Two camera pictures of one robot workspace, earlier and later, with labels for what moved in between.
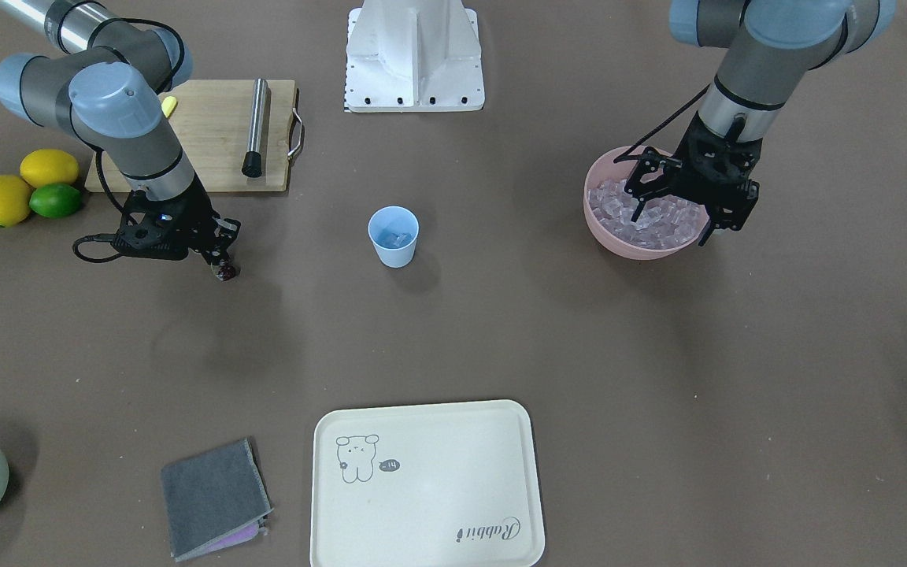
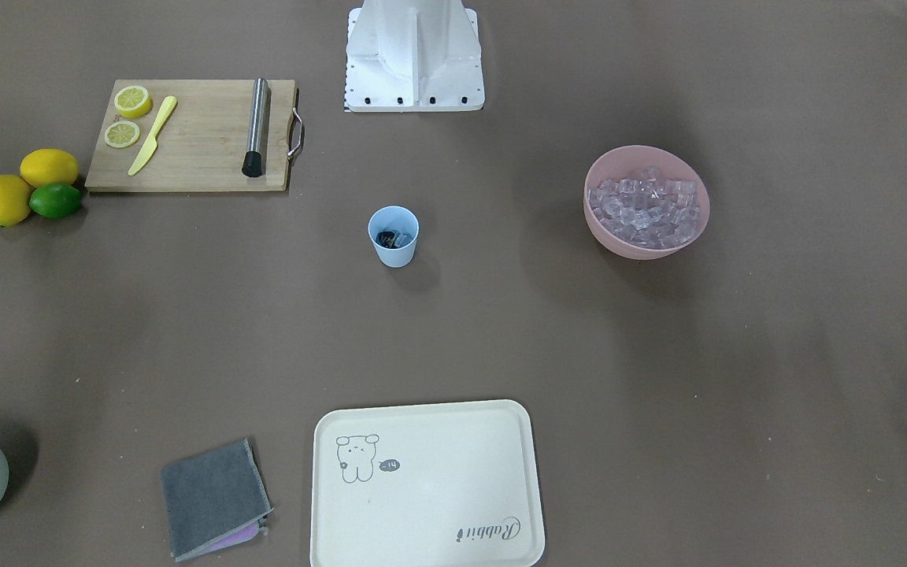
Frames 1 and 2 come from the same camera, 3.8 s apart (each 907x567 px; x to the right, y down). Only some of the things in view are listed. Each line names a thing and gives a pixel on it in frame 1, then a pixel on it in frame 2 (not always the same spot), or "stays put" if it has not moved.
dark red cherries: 227,272 to 386,239
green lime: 55,201 stays put
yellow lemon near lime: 49,166 stays put
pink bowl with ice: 667,225 stays put
